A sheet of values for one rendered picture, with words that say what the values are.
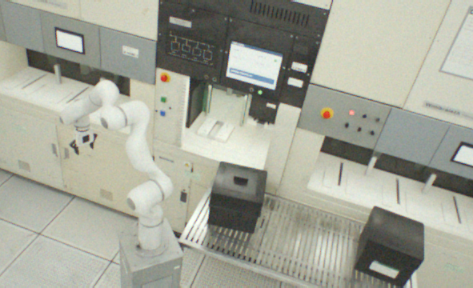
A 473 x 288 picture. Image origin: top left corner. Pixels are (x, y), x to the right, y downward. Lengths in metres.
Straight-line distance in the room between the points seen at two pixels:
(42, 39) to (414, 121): 2.23
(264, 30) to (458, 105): 1.03
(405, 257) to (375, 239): 0.16
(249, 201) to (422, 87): 1.04
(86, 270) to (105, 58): 1.46
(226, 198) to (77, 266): 1.37
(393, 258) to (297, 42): 1.20
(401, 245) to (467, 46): 1.01
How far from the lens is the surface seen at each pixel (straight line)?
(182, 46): 2.30
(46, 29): 2.77
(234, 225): 2.30
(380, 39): 2.08
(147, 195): 1.88
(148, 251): 2.18
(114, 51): 2.52
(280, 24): 2.09
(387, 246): 2.21
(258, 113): 2.92
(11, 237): 3.39
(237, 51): 2.19
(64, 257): 3.19
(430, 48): 2.11
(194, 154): 2.63
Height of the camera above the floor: 2.49
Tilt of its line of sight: 36 degrees down
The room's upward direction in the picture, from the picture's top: 11 degrees clockwise
